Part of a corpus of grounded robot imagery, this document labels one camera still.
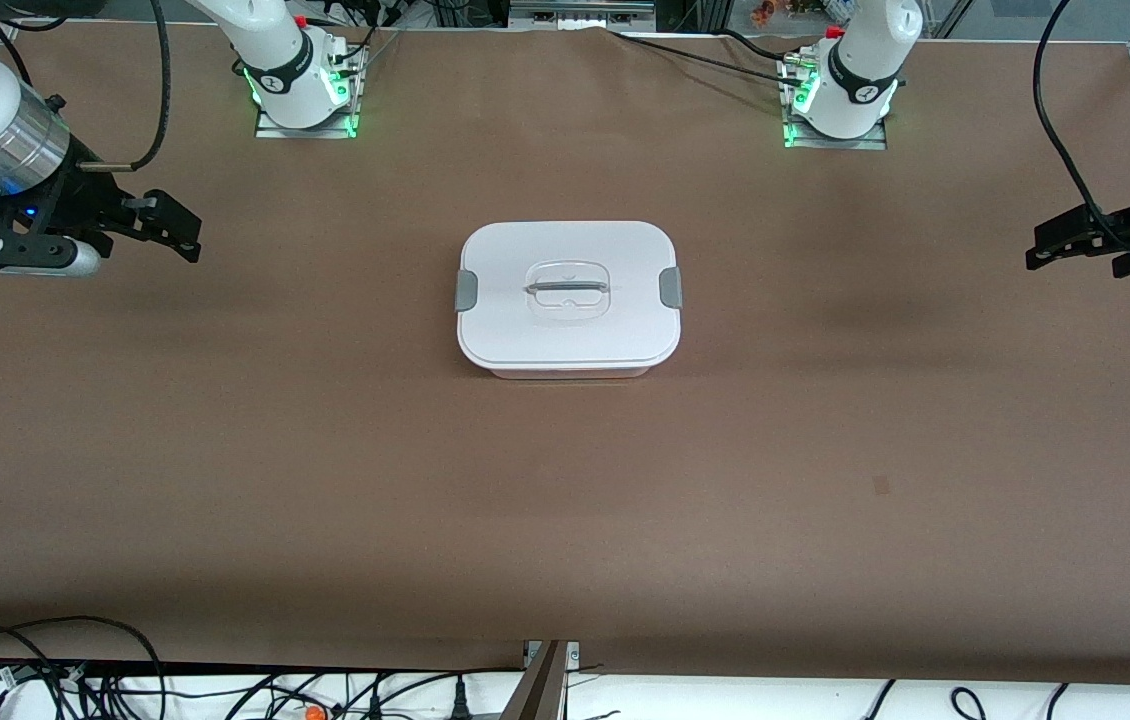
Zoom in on white box lid grey clips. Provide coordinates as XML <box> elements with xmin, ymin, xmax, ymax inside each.
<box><xmin>456</xmin><ymin>220</ymin><xmax>683</xmax><ymax>370</ymax></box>

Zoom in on translucent pink plastic box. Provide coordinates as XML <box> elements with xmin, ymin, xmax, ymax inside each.
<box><xmin>483</xmin><ymin>361</ymin><xmax>658</xmax><ymax>380</ymax></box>

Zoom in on grey metal rack unit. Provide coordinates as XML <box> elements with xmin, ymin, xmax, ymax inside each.
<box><xmin>509</xmin><ymin>0</ymin><xmax>657</xmax><ymax>32</ymax></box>

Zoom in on brown table cover sheet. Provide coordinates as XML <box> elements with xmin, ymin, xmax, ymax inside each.
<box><xmin>0</xmin><ymin>20</ymin><xmax>1130</xmax><ymax>687</ymax></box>

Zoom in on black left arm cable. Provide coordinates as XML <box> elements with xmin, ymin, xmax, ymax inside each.
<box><xmin>1032</xmin><ymin>0</ymin><xmax>1130</xmax><ymax>253</ymax></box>

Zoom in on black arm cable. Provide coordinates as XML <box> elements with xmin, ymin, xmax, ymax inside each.
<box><xmin>75</xmin><ymin>0</ymin><xmax>173</xmax><ymax>174</ymax></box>
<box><xmin>1032</xmin><ymin>0</ymin><xmax>1130</xmax><ymax>253</ymax></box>

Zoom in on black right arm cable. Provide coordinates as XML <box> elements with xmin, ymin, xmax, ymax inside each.
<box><xmin>75</xmin><ymin>0</ymin><xmax>173</xmax><ymax>174</ymax></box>

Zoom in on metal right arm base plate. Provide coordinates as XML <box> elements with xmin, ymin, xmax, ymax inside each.
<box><xmin>254</xmin><ymin>45</ymin><xmax>367</xmax><ymax>140</ymax></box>

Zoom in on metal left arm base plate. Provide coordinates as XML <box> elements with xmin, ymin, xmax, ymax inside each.
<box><xmin>781</xmin><ymin>55</ymin><xmax>889</xmax><ymax>152</ymax></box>

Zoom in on long black cable on table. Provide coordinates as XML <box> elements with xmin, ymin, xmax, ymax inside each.
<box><xmin>608</xmin><ymin>28</ymin><xmax>808</xmax><ymax>89</ymax></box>

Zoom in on large black cable loop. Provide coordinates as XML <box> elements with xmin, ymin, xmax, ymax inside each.
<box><xmin>0</xmin><ymin>616</ymin><xmax>168</xmax><ymax>720</ymax></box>

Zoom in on aluminium frame post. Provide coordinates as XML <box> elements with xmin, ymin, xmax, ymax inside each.
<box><xmin>499</xmin><ymin>640</ymin><xmax>581</xmax><ymax>720</ymax></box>

